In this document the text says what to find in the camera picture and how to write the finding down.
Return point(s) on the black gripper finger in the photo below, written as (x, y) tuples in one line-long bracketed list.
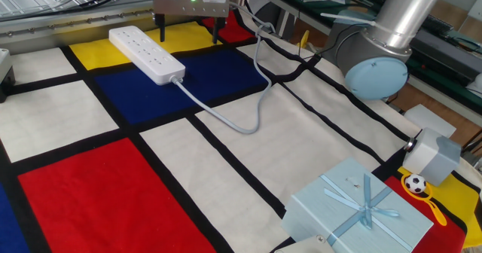
[(215, 32), (162, 29)]

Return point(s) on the silver Schunk gripper body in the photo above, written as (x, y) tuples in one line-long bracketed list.
[(188, 4)]

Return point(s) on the white power strip with buttons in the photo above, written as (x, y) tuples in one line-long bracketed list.
[(150, 55)]

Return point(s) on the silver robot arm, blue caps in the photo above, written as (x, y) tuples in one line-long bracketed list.
[(376, 78)]

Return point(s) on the small yellow object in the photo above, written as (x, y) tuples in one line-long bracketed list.
[(303, 40)]

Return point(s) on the white box with black base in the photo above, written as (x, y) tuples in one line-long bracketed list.
[(4, 68)]

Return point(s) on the colour block patterned cloth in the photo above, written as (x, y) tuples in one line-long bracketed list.
[(113, 192)]

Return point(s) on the light blue ribboned gift box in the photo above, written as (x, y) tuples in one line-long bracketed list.
[(339, 215)]

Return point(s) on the white foam pad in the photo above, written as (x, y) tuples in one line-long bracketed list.
[(427, 119)]

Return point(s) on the grey push button box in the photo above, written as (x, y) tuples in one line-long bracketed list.
[(429, 155)]

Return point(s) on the yellow paddle with soccer ball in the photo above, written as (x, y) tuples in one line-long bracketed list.
[(415, 183)]

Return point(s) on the aluminium table rail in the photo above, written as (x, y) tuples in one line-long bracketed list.
[(37, 38)]

